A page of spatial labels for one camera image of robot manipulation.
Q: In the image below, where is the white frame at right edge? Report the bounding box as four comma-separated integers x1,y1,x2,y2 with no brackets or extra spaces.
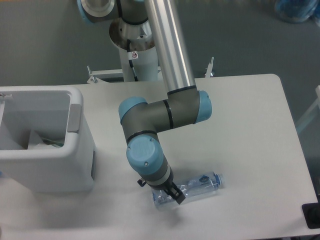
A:
295,85,320,134

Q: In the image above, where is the white trash can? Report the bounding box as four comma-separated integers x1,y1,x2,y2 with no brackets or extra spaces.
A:
0,86,96,193

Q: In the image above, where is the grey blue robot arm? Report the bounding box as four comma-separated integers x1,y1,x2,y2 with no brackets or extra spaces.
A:
77,0,212,204

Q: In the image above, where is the black cable on pedestal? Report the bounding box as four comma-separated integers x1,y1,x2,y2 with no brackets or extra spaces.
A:
126,38,139,82

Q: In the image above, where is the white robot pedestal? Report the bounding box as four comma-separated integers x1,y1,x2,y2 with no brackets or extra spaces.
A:
109,18,160,82

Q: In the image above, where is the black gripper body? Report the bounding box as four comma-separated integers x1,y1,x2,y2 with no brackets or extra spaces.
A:
147,179,177,197

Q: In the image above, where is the black device at table edge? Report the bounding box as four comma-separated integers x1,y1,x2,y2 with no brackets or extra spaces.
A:
302,202,320,229

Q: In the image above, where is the blue plastic bag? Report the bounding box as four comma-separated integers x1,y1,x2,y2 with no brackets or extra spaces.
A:
274,0,320,24

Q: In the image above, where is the clear plastic water bottle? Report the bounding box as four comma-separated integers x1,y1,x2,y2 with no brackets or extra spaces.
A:
152,171,225,210

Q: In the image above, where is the white plastic packaging bag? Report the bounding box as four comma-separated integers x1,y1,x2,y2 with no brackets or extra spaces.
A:
41,137,65,148

